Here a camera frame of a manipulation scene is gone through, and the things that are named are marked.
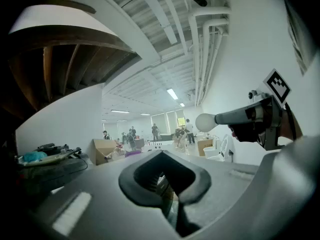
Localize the small grey gripper camera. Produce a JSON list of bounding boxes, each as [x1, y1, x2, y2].
[[247, 89, 259, 103]]

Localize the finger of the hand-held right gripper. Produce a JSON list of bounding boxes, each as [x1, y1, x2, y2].
[[214, 100, 264, 126]]

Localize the black device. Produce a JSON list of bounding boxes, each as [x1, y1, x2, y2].
[[36, 142, 70, 155]]

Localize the teal cloth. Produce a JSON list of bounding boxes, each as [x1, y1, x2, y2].
[[23, 151, 48, 163]]

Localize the white ceiling pipe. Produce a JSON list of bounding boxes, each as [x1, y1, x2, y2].
[[187, 6, 231, 107], [199, 18, 230, 106]]

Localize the window with blinds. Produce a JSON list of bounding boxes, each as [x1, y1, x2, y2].
[[150, 109, 186, 135]]

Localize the large open cardboard box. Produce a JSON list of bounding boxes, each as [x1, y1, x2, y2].
[[89, 138, 121, 167]]

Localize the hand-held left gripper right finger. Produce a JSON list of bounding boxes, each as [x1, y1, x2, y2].
[[163, 136, 320, 240]]

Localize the white round scoop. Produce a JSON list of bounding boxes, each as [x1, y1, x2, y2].
[[195, 112, 218, 134]]

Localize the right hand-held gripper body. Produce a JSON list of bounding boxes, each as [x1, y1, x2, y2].
[[254, 68, 292, 152]]

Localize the white toilet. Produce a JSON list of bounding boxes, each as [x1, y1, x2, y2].
[[202, 133, 236, 163]]

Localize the beige tray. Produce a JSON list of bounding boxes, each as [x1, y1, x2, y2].
[[19, 146, 83, 168]]

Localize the white ceiling rail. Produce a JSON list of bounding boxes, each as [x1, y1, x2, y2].
[[132, 0, 181, 45]]

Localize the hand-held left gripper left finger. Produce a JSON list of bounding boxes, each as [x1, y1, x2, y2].
[[27, 150, 182, 240]]

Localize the person's right hand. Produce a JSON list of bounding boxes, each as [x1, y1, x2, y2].
[[227, 122, 264, 143]]

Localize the white table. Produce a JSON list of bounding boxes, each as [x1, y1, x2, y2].
[[142, 140, 176, 152]]

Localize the small brown cardboard box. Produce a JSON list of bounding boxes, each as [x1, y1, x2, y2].
[[197, 138, 215, 157]]

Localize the black cable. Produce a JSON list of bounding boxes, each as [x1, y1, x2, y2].
[[73, 153, 89, 171]]

